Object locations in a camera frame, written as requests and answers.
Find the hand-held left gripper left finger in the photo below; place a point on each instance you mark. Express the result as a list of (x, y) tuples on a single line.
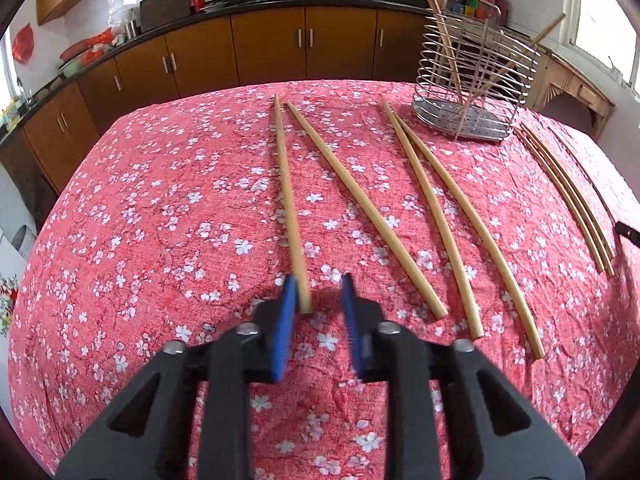
[(282, 330)]

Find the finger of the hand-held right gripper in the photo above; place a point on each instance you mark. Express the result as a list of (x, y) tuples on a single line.
[(630, 235)]

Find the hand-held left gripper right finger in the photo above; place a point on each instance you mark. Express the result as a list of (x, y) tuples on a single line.
[(351, 330)]

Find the pink floral tablecloth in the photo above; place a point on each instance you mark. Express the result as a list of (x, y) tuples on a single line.
[(175, 235)]

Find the wooden side table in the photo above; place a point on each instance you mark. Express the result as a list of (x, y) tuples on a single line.
[(575, 85)]

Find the large window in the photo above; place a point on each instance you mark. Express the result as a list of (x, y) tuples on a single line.
[(607, 10)]

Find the white appliance with flower sticker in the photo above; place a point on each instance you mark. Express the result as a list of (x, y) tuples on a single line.
[(12, 260)]

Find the colourful bottles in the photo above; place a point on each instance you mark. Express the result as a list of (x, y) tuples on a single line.
[(465, 9)]

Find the brown lower kitchen cabinets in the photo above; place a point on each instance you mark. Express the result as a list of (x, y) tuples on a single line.
[(200, 60)]

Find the black kitchen countertop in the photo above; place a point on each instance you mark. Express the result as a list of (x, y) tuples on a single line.
[(250, 4)]

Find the green basin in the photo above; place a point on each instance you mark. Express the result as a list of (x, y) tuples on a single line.
[(72, 67)]

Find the steel cup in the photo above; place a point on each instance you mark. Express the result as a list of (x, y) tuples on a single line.
[(132, 25)]

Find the red bags on counter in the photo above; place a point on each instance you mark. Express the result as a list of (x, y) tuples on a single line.
[(92, 47)]

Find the dark cutting board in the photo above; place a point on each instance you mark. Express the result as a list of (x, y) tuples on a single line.
[(165, 7)]

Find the red bag on wall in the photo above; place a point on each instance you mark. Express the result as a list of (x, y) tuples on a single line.
[(22, 45)]

